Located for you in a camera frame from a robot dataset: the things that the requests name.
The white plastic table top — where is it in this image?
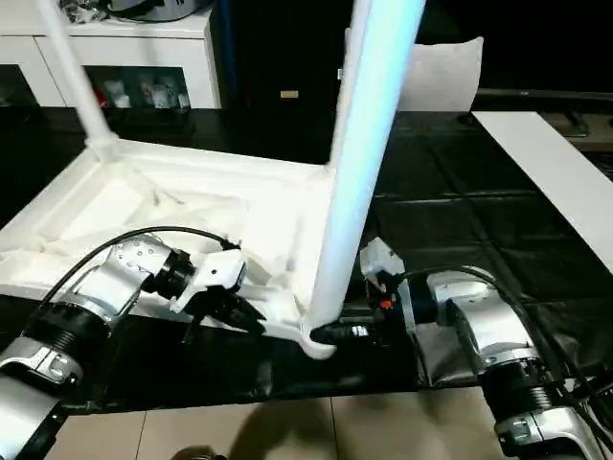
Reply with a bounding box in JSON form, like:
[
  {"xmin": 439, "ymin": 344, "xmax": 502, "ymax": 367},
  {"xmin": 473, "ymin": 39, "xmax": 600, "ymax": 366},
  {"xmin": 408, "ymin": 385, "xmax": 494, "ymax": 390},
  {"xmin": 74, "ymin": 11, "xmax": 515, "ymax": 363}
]
[{"xmin": 0, "ymin": 136, "xmax": 342, "ymax": 361}]

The white plastic table leg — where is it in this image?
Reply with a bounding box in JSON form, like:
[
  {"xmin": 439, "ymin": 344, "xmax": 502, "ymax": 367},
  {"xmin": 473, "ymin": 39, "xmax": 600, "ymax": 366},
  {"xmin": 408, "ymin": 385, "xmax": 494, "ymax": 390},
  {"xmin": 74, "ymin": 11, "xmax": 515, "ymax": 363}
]
[
  {"xmin": 328, "ymin": 28, "xmax": 365, "ymax": 170},
  {"xmin": 301, "ymin": 0, "xmax": 428, "ymax": 339},
  {"xmin": 35, "ymin": 0, "xmax": 119, "ymax": 150}
]

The black table mat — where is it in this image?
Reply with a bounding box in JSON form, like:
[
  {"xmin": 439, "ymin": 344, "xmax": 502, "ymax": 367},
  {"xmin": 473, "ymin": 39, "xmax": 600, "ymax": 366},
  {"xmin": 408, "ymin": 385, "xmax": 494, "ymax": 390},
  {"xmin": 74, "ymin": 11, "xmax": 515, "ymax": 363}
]
[{"xmin": 0, "ymin": 107, "xmax": 613, "ymax": 414}]

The dark robot left foot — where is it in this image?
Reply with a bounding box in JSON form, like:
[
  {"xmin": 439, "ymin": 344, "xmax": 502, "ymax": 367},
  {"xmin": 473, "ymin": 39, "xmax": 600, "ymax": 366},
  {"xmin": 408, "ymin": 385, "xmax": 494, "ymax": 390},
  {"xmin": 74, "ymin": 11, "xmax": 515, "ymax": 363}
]
[{"xmin": 171, "ymin": 446, "xmax": 227, "ymax": 460}]

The white low table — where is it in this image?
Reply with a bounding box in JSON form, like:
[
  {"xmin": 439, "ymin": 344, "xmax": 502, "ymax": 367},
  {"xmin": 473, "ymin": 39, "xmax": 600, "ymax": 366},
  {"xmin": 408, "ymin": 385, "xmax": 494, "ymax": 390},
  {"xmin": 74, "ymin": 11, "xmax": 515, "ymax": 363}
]
[{"xmin": 471, "ymin": 110, "xmax": 613, "ymax": 273}]

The grey cushion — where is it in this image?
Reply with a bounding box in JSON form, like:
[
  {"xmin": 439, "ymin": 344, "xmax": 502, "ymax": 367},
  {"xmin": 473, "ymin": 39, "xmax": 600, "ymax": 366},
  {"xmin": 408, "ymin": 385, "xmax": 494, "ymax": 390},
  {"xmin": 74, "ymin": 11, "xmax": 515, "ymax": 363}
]
[{"xmin": 337, "ymin": 27, "xmax": 485, "ymax": 114}]

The black sofa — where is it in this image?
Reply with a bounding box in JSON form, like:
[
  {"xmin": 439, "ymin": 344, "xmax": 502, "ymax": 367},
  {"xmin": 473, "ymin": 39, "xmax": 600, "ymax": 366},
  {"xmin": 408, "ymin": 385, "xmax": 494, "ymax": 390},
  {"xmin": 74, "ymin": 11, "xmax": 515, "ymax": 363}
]
[{"xmin": 208, "ymin": 0, "xmax": 613, "ymax": 116}]

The white cabinet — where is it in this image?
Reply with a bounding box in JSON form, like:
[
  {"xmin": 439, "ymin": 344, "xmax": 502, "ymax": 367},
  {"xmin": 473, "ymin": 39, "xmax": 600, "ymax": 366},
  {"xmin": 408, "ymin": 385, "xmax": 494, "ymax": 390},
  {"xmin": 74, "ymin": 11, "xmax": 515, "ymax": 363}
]
[{"xmin": 0, "ymin": 9, "xmax": 222, "ymax": 110}]

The thin black bar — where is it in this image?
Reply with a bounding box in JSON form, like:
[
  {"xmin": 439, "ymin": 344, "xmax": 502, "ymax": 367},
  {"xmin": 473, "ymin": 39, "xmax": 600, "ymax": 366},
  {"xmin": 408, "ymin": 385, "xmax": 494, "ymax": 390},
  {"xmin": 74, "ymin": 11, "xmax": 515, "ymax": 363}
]
[{"xmin": 473, "ymin": 88, "xmax": 613, "ymax": 102}]

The grey bag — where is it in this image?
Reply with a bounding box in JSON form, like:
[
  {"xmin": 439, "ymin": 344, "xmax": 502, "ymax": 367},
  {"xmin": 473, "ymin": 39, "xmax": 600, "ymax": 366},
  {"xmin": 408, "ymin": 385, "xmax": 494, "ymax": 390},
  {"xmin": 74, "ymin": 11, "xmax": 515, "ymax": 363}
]
[{"xmin": 107, "ymin": 0, "xmax": 215, "ymax": 23}]

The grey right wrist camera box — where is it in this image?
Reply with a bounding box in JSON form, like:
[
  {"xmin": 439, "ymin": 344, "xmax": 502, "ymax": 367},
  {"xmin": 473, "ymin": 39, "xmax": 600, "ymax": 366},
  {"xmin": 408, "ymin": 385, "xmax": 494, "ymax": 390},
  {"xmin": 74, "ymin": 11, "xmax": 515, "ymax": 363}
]
[{"xmin": 359, "ymin": 238, "xmax": 407, "ymax": 283}]

